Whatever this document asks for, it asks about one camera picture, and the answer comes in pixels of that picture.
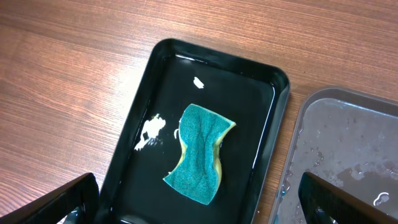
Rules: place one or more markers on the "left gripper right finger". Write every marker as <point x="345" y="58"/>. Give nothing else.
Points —
<point x="322" y="202"/>

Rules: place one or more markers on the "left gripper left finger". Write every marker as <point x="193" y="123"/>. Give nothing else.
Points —
<point x="78" y="198"/>

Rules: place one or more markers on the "green yellow sponge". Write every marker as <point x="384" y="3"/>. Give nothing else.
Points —
<point x="198" y="172"/>

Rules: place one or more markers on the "grey serving tray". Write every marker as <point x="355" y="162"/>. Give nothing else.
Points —
<point x="347" y="138"/>

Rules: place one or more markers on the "black water tray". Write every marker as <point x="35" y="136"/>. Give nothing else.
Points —
<point x="252" y="94"/>

